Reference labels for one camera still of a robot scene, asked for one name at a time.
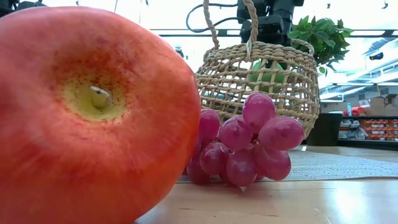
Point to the shelf with orange bins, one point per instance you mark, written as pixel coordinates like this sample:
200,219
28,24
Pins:
373,129

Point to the potted green plant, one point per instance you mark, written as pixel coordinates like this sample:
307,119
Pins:
326,37

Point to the big red apple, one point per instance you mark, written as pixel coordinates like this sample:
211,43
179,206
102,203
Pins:
93,140

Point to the brown cardboard box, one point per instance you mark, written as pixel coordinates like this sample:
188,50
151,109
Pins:
382,105

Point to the grey woven placemat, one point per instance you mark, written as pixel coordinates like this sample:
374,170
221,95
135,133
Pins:
342,165

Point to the long green pepper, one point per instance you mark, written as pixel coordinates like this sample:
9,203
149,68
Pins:
267,77

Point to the purple grape bunch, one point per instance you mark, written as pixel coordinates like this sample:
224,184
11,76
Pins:
239,168

